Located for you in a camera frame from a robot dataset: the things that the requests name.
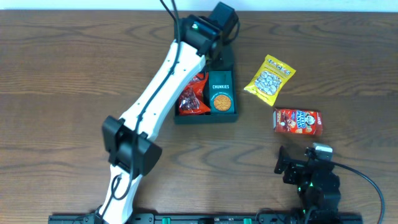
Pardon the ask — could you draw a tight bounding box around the teal Chunkies cookie box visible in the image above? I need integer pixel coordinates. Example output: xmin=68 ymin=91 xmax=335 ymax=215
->
xmin=208 ymin=70 xmax=234 ymax=114

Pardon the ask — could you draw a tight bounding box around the red Hacks candy bag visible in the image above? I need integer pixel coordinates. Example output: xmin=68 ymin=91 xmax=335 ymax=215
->
xmin=178 ymin=72 xmax=210 ymax=116

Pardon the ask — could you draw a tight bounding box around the yellow Hacks candy bag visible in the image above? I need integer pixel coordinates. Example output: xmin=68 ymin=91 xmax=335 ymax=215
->
xmin=244 ymin=55 xmax=296 ymax=106

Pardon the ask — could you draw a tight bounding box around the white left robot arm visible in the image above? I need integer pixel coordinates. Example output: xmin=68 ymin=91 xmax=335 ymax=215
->
xmin=99 ymin=13 xmax=239 ymax=223

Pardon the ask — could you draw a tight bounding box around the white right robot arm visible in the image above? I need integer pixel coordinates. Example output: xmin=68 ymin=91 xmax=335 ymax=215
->
xmin=274 ymin=143 xmax=343 ymax=224

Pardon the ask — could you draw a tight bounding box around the red Hello Panda box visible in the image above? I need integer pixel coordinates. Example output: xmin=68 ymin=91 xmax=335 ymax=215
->
xmin=272 ymin=108 xmax=323 ymax=135

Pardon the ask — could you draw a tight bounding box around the black open gift box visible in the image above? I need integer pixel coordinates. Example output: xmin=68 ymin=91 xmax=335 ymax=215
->
xmin=172 ymin=17 xmax=239 ymax=125

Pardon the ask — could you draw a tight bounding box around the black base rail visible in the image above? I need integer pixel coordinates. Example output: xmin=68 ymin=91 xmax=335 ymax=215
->
xmin=48 ymin=212 xmax=364 ymax=224

